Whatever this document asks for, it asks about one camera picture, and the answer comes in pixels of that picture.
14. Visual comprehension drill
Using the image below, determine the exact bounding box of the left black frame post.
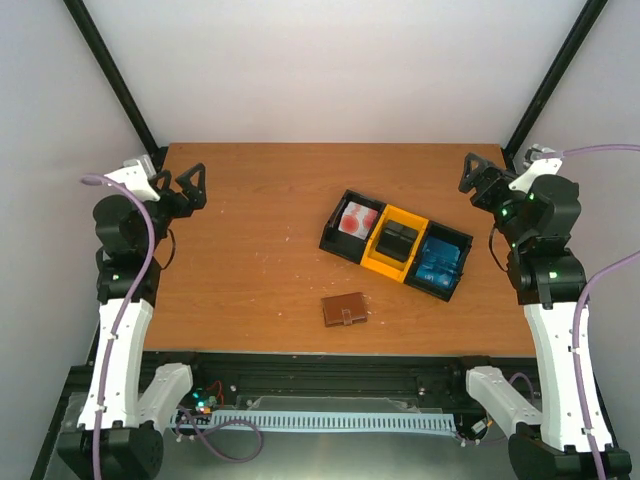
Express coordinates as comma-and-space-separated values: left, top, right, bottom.
63, 0, 168, 170

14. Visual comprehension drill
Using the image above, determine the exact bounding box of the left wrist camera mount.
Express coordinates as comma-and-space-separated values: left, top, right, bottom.
106, 154, 160, 202

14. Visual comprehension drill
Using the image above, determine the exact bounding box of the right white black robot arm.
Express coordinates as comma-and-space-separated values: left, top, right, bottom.
459, 150, 632, 479

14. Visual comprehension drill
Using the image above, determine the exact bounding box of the brown leather card holder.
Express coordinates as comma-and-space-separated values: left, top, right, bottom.
321, 292, 368, 327

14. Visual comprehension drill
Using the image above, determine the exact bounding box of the black right card bin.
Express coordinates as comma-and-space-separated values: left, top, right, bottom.
404, 221, 473, 302

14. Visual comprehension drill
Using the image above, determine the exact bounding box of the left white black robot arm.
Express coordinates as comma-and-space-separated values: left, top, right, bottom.
57, 160, 208, 479

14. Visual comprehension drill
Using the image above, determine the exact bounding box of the blue credit card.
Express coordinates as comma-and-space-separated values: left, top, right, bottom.
415, 237, 460, 290

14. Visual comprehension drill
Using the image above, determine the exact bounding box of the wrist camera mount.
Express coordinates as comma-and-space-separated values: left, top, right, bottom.
509, 144, 563, 193
106, 154, 160, 202

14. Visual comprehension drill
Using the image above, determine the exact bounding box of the black credit card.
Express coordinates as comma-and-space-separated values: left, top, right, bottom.
376, 220, 418, 263

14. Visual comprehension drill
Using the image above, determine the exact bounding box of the black frame post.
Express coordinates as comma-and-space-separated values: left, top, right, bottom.
502, 0, 608, 164
63, 0, 168, 170

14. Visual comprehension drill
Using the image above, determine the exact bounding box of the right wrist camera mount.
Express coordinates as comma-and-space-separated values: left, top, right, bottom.
509, 144, 563, 193

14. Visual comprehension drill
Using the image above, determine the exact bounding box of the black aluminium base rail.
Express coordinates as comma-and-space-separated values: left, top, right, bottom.
64, 350, 551, 416

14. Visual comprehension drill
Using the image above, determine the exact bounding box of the right black frame post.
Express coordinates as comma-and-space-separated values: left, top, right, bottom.
502, 0, 608, 164

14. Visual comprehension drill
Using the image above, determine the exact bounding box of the black card bin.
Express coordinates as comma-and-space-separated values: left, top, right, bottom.
319, 190, 387, 264
404, 221, 473, 302

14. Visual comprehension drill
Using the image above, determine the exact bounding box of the red white credit card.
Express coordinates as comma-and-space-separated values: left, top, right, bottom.
338, 201, 379, 240

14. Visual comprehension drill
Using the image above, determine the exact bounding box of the small electronics board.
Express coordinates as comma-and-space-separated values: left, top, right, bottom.
188, 380, 225, 415

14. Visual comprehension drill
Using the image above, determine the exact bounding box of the black left card bin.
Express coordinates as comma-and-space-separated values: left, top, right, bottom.
319, 190, 387, 264

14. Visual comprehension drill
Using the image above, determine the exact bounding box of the yellow middle card bin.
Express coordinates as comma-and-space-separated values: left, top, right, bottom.
360, 205, 429, 283

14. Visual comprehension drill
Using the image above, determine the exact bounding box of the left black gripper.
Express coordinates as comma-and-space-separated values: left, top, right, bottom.
137, 163, 207, 254

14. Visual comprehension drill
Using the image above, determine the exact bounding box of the light blue cable duct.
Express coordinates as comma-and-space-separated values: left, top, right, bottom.
195, 410, 457, 436

